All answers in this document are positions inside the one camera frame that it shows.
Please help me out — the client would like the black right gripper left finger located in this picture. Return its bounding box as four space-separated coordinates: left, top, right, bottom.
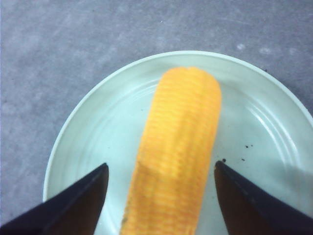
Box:
0 164 109 235

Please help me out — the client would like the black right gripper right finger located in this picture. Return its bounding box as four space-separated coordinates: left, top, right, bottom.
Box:
214 161 313 235

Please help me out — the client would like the yellow corn cob piece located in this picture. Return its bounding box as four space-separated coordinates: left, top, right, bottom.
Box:
120 67 222 235

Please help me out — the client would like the green round plate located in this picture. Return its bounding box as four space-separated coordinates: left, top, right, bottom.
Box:
43 51 313 235

